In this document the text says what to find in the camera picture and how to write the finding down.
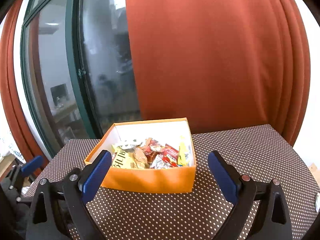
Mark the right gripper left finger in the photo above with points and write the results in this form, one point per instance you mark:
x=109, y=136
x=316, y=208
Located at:
x=57, y=206

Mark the orange curtain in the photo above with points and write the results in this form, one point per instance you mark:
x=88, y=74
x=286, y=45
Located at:
x=19, y=128
x=222, y=64

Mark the yellow honey butter chip bag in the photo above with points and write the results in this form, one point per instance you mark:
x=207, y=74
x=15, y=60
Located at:
x=123, y=159

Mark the orange curtain left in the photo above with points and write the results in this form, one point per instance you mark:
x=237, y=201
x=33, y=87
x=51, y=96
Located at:
x=19, y=128

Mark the brown polka dot tablecloth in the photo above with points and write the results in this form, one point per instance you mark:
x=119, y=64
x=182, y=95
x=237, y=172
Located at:
x=258, y=151

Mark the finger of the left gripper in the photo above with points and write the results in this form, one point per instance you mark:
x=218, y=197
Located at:
x=20, y=172

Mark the orange curtain right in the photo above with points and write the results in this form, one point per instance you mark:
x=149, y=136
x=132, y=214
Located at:
x=222, y=64

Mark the orange snack packet in box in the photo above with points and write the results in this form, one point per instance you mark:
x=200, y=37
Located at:
x=144, y=155

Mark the white red snack bag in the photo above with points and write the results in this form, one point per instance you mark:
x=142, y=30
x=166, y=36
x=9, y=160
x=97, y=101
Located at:
x=166, y=157

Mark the cream biscuit snack packet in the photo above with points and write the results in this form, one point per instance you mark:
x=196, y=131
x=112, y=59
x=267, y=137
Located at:
x=129, y=144

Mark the yellow cake snack packet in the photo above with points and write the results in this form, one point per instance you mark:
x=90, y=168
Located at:
x=185, y=154

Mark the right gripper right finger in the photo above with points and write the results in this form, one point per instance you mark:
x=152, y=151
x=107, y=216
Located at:
x=272, y=220

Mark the green framed glass door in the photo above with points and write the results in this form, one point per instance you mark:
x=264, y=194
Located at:
x=77, y=69

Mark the orange cardboard box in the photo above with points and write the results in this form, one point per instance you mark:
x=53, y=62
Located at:
x=167, y=131

